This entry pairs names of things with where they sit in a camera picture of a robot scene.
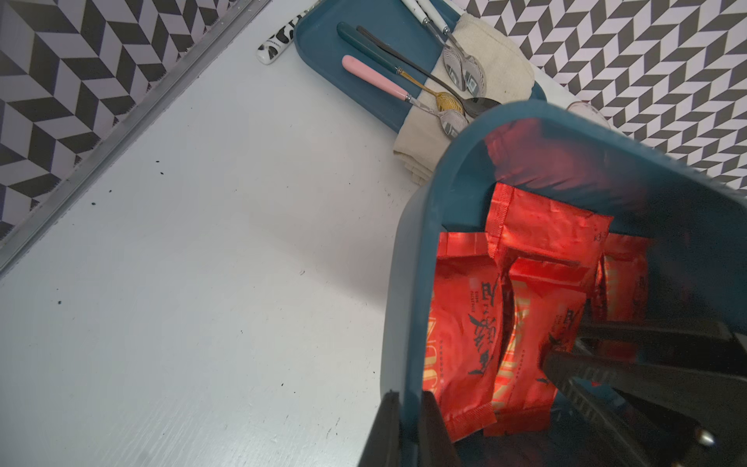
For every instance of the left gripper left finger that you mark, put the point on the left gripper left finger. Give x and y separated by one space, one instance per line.
382 448

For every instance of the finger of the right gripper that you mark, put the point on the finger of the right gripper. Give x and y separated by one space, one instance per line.
696 344
712 409

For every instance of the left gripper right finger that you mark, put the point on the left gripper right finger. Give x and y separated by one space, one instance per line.
434 446

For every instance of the red tea bag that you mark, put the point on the red tea bag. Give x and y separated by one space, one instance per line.
524 225
621 286
548 304
464 333

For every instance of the teal storage box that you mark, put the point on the teal storage box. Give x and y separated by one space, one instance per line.
696 260

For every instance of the pink plastic cup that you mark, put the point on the pink plastic cup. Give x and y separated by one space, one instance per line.
587 111

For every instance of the beige cloth napkin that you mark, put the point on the beige cloth napkin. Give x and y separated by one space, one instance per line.
510 77

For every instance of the black spoon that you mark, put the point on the black spoon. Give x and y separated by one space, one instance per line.
473 106

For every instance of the black white patterned pen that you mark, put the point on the black white patterned pen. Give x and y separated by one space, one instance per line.
277 44

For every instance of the pink handled spoon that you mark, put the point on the pink handled spoon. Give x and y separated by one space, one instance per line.
452 122

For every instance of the green handled gold spoon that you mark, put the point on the green handled gold spoon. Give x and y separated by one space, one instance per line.
445 101

